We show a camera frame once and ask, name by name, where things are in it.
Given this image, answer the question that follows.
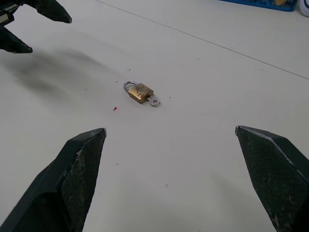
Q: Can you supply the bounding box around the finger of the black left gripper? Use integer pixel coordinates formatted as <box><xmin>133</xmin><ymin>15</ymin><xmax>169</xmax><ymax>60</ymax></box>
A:
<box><xmin>0</xmin><ymin>26</ymin><xmax>33</xmax><ymax>55</ymax></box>
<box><xmin>21</xmin><ymin>0</ymin><xmax>73</xmax><ymax>24</ymax></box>

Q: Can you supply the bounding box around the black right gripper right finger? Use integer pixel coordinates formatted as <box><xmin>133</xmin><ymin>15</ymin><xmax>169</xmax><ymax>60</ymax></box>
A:
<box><xmin>235</xmin><ymin>125</ymin><xmax>309</xmax><ymax>232</ymax></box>

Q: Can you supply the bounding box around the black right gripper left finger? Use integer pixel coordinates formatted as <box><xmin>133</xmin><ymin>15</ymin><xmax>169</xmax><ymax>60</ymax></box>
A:
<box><xmin>0</xmin><ymin>128</ymin><xmax>108</xmax><ymax>232</ymax></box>

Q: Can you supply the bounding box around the silver key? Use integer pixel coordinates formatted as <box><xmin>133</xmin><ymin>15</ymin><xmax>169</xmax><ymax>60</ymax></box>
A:
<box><xmin>145</xmin><ymin>95</ymin><xmax>161</xmax><ymax>107</ymax></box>

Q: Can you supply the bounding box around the brass padlock with steel shackle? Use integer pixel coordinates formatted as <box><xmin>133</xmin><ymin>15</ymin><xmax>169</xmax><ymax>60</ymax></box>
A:
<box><xmin>123</xmin><ymin>81</ymin><xmax>155</xmax><ymax>105</ymax></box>

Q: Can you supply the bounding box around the white rounded object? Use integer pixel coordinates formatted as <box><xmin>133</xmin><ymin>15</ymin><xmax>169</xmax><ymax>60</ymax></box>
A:
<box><xmin>299</xmin><ymin>0</ymin><xmax>309</xmax><ymax>17</ymax></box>

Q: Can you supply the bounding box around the blue tray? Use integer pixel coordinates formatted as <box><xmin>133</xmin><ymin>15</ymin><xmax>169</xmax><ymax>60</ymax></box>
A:
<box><xmin>218</xmin><ymin>0</ymin><xmax>296</xmax><ymax>12</ymax></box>

